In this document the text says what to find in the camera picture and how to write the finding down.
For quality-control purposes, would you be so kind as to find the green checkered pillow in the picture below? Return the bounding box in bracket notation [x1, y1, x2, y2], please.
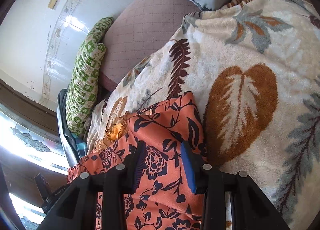
[66, 17, 114, 136]

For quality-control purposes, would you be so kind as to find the blue sweater with striped cuff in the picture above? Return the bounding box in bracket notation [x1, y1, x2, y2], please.
[56, 89, 87, 167]

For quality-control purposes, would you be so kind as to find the orange floral garment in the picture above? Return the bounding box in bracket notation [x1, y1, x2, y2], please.
[68, 92, 206, 229]

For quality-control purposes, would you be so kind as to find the pink quilted mattress cover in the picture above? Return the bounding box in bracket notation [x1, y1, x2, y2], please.
[99, 0, 199, 92]

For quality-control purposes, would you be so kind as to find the beige wall switch left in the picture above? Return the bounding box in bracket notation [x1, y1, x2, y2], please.
[48, 0, 58, 9]

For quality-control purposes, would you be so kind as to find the leaf pattern fleece blanket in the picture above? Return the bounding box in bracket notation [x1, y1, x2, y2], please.
[88, 0, 319, 229]

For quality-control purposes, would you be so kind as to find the stained glass window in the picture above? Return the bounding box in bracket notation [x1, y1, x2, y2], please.
[1, 105, 68, 229]

